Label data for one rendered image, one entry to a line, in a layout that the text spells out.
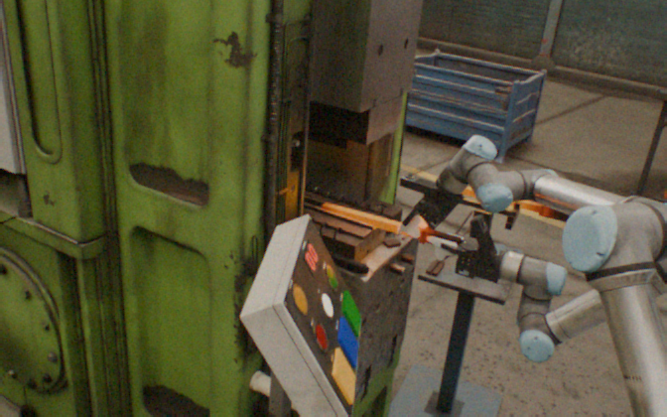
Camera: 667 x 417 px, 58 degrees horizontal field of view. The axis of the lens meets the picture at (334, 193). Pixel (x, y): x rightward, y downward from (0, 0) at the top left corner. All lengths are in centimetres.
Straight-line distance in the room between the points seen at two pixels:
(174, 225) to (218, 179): 22
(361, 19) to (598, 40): 810
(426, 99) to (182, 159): 431
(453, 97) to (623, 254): 453
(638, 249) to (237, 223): 83
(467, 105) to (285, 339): 463
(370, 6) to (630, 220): 70
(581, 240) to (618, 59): 823
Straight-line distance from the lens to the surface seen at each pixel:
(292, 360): 106
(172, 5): 147
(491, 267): 163
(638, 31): 924
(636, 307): 114
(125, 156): 161
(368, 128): 150
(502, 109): 541
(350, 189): 200
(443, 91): 561
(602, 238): 111
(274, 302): 100
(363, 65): 142
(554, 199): 145
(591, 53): 944
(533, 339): 150
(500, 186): 145
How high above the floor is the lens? 176
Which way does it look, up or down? 24 degrees down
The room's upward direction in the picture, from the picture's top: 5 degrees clockwise
